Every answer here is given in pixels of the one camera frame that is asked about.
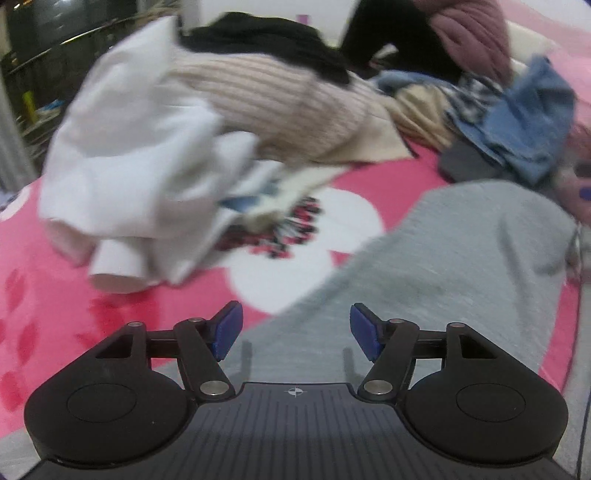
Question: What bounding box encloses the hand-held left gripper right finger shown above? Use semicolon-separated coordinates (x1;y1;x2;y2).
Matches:
349;303;498;401

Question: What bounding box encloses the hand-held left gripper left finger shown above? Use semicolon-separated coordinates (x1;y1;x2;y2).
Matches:
95;301;244;401

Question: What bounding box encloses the grey sweatshirt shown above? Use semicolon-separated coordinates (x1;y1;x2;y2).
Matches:
222;180;585;480

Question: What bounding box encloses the white garment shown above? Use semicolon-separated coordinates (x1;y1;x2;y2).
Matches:
39;16;287;294

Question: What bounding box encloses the blue denim garment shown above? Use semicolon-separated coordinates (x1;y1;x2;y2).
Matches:
374;55;578;185

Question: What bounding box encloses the pink quilt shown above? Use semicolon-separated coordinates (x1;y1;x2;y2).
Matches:
549;46;591;222

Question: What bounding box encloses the blue cream garment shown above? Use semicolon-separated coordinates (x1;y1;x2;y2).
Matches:
222;166;347;222

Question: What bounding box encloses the plaid shirt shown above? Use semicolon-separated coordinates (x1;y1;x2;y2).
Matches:
445;74;509;125

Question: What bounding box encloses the pink floral blanket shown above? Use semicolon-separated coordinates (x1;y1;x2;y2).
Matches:
0;143;591;480

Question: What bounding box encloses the pink knit sweater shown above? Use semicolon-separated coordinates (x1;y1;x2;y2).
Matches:
171;51;370;167

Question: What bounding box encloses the grey curtain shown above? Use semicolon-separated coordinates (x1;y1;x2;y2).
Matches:
0;69;42;195

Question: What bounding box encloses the black garment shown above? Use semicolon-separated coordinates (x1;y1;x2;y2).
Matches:
180;11;352;86

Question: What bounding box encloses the metal railing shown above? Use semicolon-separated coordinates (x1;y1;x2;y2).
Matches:
0;14;116;153

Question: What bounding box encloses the dark window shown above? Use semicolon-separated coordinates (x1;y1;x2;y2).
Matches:
0;0;183;93

